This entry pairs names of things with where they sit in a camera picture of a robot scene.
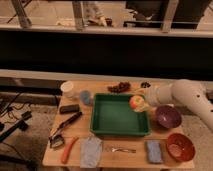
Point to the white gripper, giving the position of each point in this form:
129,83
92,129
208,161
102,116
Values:
146,107

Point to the red yellow apple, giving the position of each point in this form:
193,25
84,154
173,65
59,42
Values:
136,102

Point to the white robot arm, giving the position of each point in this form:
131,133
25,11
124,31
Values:
188,93

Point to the purple bowl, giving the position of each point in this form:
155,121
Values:
168,117

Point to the red bowl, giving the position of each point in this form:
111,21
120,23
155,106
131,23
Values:
180,147

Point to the small metal cup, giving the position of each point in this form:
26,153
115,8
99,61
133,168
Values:
145,85

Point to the dark grape bunch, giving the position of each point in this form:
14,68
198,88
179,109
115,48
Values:
121,87

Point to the green plastic tray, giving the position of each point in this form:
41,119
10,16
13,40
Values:
112,115

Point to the blue sponge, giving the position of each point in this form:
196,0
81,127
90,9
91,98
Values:
154,152

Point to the silver fork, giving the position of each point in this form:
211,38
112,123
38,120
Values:
114,149

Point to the blue grey cup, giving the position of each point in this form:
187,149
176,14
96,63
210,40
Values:
85,97

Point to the grey folded cloth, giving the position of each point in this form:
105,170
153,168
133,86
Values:
90,152

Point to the white cup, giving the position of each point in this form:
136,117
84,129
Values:
67,89

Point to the black rectangular block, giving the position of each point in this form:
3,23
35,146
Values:
69,109

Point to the orange carrot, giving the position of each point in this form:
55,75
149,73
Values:
67,149

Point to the black stand on floor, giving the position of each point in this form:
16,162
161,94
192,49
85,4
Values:
21,124

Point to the black handled brush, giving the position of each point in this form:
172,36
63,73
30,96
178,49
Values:
56,139

